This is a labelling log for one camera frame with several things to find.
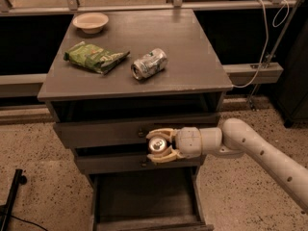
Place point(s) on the orange soda can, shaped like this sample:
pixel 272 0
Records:
pixel 157 145

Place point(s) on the white paper bowl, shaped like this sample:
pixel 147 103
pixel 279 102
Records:
pixel 90 23

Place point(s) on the grey top drawer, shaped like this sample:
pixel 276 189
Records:
pixel 125 130

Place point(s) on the grey middle drawer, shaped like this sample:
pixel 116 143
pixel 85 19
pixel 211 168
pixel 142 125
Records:
pixel 123 162

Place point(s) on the metal railing frame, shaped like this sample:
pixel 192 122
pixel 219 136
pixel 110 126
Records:
pixel 134 4

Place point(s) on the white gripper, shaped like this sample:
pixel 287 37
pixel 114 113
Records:
pixel 188 141

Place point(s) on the grey open bottom drawer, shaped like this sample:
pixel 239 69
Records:
pixel 164 199

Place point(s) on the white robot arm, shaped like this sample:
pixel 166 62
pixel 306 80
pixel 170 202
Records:
pixel 233 139

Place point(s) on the grey wooden drawer cabinet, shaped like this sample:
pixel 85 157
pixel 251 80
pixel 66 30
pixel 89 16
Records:
pixel 193 82

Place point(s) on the black stand base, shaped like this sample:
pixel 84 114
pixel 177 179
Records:
pixel 6 210

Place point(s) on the silver green soda can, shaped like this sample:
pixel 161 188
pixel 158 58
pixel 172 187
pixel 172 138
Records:
pixel 149 64

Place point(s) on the green chip bag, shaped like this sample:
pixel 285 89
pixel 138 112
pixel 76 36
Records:
pixel 93 57

